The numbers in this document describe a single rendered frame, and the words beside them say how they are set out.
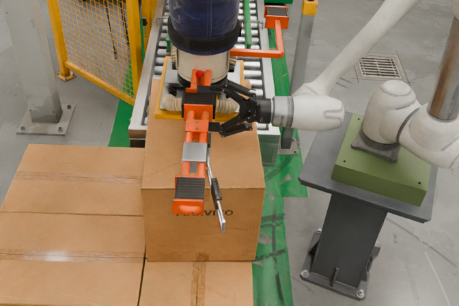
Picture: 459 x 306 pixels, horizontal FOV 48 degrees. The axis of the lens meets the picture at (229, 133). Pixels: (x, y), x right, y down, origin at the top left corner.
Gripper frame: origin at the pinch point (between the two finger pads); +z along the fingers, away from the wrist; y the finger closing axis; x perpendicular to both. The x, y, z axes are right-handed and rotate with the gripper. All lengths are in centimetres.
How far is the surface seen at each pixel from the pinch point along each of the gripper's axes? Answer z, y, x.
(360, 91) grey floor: -111, 123, 183
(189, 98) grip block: 3.4, -1.6, 2.2
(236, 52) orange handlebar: -10.7, -0.4, 29.9
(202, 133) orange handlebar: -0.9, -0.8, -12.0
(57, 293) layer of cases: 47, 69, -19
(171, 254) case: 9, 64, -5
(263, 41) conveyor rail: -32, 64, 146
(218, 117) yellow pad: -5.5, 11.2, 10.0
